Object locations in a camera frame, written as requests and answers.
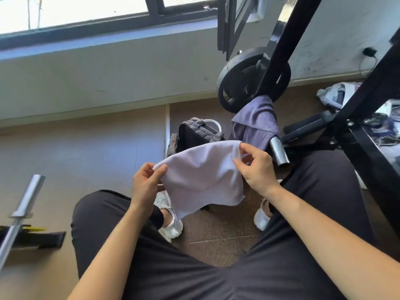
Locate black open window sash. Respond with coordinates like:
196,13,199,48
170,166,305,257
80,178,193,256
217,0,266,61

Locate white right shoe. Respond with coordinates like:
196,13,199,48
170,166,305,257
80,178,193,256
253,179,283,232

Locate pile of cables and bags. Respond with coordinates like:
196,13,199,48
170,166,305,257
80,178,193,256
365,100,400,147

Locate grey backpack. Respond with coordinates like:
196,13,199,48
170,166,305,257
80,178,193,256
166,117,225,211

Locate black charger with cable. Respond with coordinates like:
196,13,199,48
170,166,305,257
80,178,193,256
359,47,379,77

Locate pale lavender towel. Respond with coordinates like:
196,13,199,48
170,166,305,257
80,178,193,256
152,140,245,220

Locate person's right forearm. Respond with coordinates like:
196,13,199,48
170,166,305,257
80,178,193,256
265,182,400,300

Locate person's right hand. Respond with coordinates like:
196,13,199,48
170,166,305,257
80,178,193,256
232,142,282,205

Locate violet blue towel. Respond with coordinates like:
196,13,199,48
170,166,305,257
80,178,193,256
231,95,281,153

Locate white printed bag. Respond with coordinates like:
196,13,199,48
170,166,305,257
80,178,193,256
316,82,363,110

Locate white shoe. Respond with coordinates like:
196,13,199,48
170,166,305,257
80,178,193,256
253,179,283,232
153,190,184,240

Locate pale floor divider strip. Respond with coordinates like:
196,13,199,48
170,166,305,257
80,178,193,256
164,104,171,160

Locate silver barbell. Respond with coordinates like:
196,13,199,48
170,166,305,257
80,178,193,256
0,174,46,269

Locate silver plate holder bar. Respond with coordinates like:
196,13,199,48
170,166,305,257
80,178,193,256
269,136,290,167

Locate person's left forearm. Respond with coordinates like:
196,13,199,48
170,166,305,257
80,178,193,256
67,200,163,300

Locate yellow black squat rack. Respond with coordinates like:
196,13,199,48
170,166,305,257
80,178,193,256
0,225,67,250

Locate black weight machine frame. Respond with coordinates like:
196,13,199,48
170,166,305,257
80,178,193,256
259,0,400,247

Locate white left shoe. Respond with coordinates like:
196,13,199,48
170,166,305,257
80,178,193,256
153,190,184,240

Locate silver round ring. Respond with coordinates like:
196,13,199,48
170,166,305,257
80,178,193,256
203,119,223,132

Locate black window frame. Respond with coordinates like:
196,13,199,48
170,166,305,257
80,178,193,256
0,0,219,51

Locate black weight plate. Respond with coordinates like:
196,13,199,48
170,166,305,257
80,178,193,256
217,46,292,115

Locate person's left hand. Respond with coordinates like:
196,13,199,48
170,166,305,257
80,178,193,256
130,162,168,213

